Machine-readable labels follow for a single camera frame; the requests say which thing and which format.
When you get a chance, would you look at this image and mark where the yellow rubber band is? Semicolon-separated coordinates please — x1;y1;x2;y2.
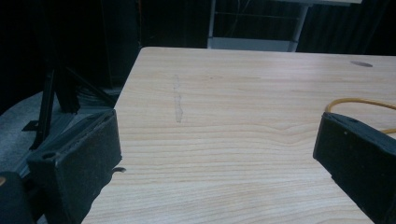
324;97;396;135

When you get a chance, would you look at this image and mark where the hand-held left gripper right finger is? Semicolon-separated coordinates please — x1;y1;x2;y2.
312;112;396;224

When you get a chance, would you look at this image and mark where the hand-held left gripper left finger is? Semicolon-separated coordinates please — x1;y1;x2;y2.
26;108;123;224

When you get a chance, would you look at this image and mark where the black metal stand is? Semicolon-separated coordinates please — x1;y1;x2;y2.
21;59;117;151

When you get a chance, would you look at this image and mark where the white metal table frame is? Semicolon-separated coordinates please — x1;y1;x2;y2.
206;0;363;53

